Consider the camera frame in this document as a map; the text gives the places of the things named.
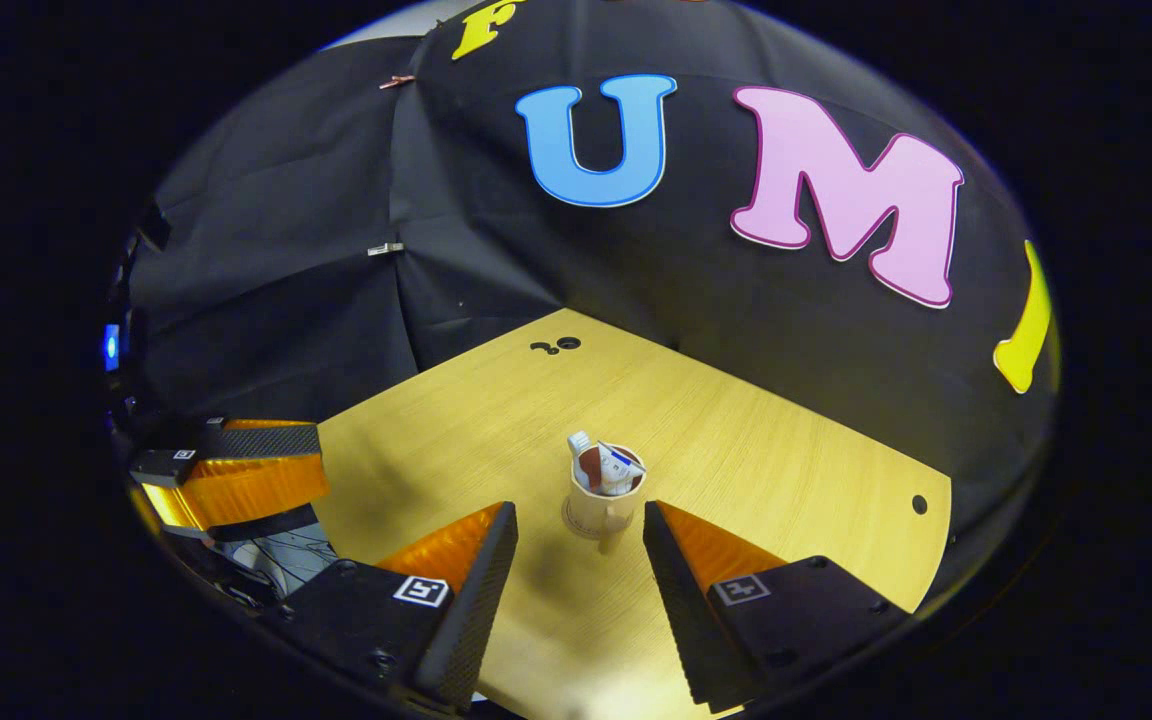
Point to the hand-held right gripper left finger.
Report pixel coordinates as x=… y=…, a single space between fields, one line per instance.
x=471 y=620

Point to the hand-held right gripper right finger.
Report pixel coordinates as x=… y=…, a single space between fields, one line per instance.
x=686 y=610

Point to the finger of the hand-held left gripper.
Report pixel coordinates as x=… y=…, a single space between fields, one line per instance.
x=256 y=490

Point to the beige cup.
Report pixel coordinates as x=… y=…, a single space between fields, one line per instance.
x=596 y=510

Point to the white toothpaste tube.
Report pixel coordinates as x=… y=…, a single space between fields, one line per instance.
x=618 y=468

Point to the white toothbrush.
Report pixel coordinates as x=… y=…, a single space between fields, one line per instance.
x=579 y=443

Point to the wooden desktop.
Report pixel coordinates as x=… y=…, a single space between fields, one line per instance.
x=786 y=480

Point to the silver clip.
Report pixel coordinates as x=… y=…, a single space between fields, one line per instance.
x=385 y=248

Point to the black backdrop cloth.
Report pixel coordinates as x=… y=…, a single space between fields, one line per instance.
x=686 y=270

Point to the copper clip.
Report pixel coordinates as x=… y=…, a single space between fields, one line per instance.
x=397 y=80

